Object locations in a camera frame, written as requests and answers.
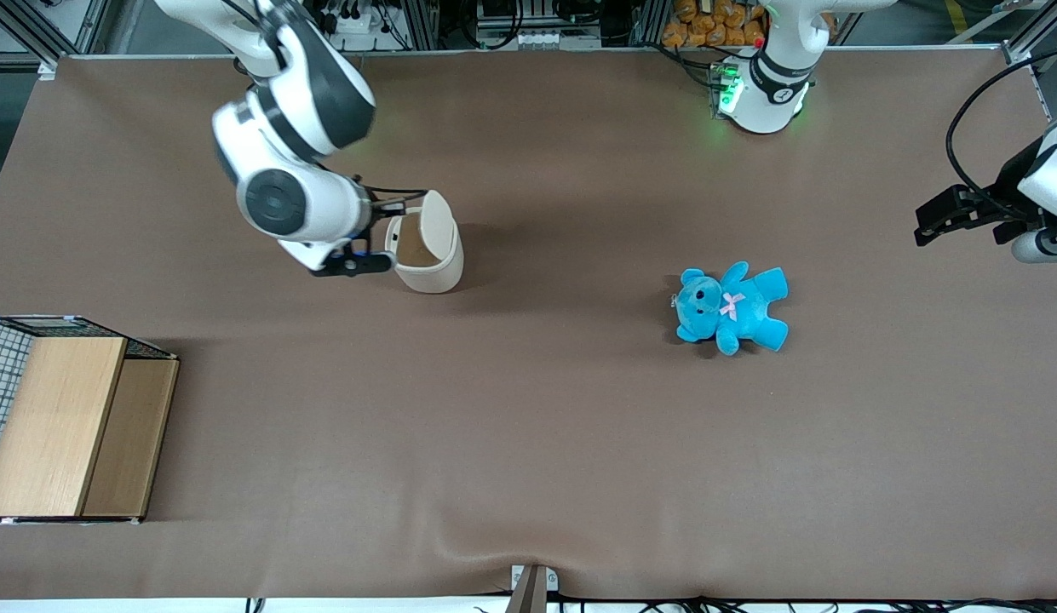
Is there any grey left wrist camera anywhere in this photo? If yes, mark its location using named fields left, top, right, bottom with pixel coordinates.
left=1010, top=226, right=1057, bottom=264

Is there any wooden box with wire mesh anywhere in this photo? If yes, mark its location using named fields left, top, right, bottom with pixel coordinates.
left=0, top=335, right=181, bottom=523

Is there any white power strip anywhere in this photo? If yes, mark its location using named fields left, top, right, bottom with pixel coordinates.
left=317, top=0, right=388, bottom=37

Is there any black looping cable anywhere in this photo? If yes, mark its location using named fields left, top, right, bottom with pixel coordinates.
left=945, top=43, right=1057, bottom=224

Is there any orange plush toys pile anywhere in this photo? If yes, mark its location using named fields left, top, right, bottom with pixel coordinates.
left=661, top=0, right=769, bottom=49

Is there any brown table mat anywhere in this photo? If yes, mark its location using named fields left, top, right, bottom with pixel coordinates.
left=0, top=47, right=1057, bottom=601

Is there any aluminium frame post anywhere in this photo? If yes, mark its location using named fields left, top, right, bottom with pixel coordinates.
left=0, top=0, right=112, bottom=79
left=992, top=0, right=1057, bottom=65

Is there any white trash can with lid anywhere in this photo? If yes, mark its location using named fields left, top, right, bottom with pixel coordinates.
left=383, top=189, right=466, bottom=295

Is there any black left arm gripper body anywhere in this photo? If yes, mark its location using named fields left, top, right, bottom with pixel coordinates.
left=991, top=140, right=1050, bottom=246

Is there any black wire mesh rack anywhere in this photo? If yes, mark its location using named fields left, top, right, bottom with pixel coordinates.
left=0, top=314, right=178, bottom=479

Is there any blue teddy bear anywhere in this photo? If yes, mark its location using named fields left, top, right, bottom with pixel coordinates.
left=671, top=261, right=790, bottom=357

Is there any metal table edge bracket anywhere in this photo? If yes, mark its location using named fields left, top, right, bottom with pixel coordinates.
left=508, top=564, right=560, bottom=613

